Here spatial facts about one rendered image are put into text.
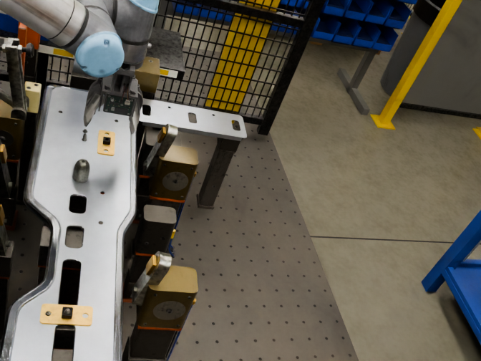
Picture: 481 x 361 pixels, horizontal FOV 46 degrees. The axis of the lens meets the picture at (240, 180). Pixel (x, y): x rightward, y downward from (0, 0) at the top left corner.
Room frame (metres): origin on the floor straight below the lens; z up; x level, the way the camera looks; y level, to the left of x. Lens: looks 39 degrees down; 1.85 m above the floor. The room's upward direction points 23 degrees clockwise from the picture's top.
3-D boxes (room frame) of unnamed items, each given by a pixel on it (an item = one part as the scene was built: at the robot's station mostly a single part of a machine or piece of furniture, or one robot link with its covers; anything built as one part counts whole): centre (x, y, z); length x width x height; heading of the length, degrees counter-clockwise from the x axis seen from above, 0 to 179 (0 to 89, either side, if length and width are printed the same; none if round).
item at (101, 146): (0.98, 0.32, 1.01); 0.08 x 0.04 x 0.01; 23
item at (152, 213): (0.86, 0.12, 0.84); 0.10 x 0.05 x 0.29; 113
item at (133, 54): (0.96, 0.30, 1.27); 0.08 x 0.08 x 0.05
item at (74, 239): (0.70, 0.25, 0.84); 0.12 x 0.05 x 0.29; 113
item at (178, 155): (1.00, 0.14, 0.87); 0.12 x 0.07 x 0.35; 113
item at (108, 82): (0.95, 0.30, 1.19); 0.09 x 0.08 x 0.12; 23
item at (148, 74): (1.27, 0.35, 0.88); 0.08 x 0.08 x 0.36; 23
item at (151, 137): (1.11, 0.20, 0.84); 0.12 x 0.07 x 0.28; 113
